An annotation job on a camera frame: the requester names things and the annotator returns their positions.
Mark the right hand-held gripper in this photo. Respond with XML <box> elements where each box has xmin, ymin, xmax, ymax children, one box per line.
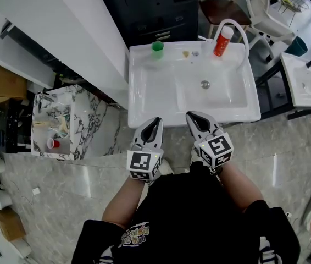
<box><xmin>185</xmin><ymin>111</ymin><xmax>235</xmax><ymax>169</ymax></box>

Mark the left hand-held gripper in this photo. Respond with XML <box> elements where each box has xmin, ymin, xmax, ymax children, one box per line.
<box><xmin>126</xmin><ymin>117</ymin><xmax>164</xmax><ymax>182</ymax></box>

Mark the red bottle with white cap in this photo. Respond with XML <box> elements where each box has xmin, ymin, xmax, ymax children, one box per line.
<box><xmin>213</xmin><ymin>26</ymin><xmax>235</xmax><ymax>57</ymax></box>

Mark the green plastic cup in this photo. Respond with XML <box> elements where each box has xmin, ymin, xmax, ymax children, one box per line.
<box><xmin>151</xmin><ymin>40</ymin><xmax>165</xmax><ymax>60</ymax></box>

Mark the person's left forearm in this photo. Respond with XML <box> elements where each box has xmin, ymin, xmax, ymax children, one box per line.
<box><xmin>101</xmin><ymin>174</ymin><xmax>148</xmax><ymax>229</ymax></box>

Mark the person's right forearm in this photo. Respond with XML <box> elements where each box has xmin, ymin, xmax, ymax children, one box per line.
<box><xmin>218</xmin><ymin>162</ymin><xmax>265</xmax><ymax>213</ymax></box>

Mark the person's left white shoe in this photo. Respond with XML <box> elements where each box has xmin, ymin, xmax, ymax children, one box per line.
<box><xmin>158</xmin><ymin>158</ymin><xmax>174</xmax><ymax>175</ymax></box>

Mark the white ceramic sink basin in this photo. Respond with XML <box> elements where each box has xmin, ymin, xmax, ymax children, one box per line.
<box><xmin>127</xmin><ymin>41</ymin><xmax>262</xmax><ymax>129</ymax></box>

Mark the marble pattern sink cabinet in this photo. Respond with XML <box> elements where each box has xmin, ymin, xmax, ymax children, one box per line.
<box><xmin>31</xmin><ymin>84</ymin><xmax>122</xmax><ymax>161</ymax></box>

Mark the person's black printed shirt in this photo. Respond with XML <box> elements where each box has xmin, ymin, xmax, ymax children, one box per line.
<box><xmin>71</xmin><ymin>161</ymin><xmax>302</xmax><ymax>264</ymax></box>

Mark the red plastic cup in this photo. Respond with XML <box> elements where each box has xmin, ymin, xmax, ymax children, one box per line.
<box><xmin>47</xmin><ymin>137</ymin><xmax>60</xmax><ymax>150</ymax></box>

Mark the white rectangular washbasin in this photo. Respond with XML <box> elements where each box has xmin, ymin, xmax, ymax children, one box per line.
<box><xmin>279</xmin><ymin>52</ymin><xmax>311</xmax><ymax>110</ymax></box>

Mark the brown seat chair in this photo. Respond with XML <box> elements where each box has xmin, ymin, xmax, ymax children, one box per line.
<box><xmin>198</xmin><ymin>0</ymin><xmax>252</xmax><ymax>38</ymax></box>

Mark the white plastic chair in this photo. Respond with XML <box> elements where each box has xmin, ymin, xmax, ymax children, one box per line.
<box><xmin>245</xmin><ymin>0</ymin><xmax>296</xmax><ymax>63</ymax></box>

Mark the teal waste bin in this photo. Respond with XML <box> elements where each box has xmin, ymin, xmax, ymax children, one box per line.
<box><xmin>284</xmin><ymin>36</ymin><xmax>309</xmax><ymax>57</ymax></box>

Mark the dark drawer cabinet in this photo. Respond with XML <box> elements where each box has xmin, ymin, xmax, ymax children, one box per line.
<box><xmin>93</xmin><ymin>0</ymin><xmax>200</xmax><ymax>49</ymax></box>

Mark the white tall cabinet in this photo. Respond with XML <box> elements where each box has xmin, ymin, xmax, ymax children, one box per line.
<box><xmin>0</xmin><ymin>0</ymin><xmax>130</xmax><ymax>109</ymax></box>

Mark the large brown cardboard box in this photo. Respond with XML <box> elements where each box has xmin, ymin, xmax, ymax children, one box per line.
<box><xmin>0</xmin><ymin>60</ymin><xmax>27</xmax><ymax>104</ymax></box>

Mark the white round container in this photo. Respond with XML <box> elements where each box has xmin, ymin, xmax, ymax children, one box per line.
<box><xmin>0</xmin><ymin>188</ymin><xmax>13</xmax><ymax>210</ymax></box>

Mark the small brown cardboard box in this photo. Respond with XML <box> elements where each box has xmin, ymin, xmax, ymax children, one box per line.
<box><xmin>0</xmin><ymin>205</ymin><xmax>27</xmax><ymax>242</ymax></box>

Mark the black metal washbasin frame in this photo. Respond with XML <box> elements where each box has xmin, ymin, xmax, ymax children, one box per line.
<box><xmin>254</xmin><ymin>60</ymin><xmax>311</xmax><ymax>120</ymax></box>

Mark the white faucet with hose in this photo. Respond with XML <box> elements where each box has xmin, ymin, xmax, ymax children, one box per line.
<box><xmin>198</xmin><ymin>18</ymin><xmax>250</xmax><ymax>73</ymax></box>

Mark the round wire basket table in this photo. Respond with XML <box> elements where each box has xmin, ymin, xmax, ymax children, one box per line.
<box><xmin>275</xmin><ymin>0</ymin><xmax>310</xmax><ymax>13</ymax></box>

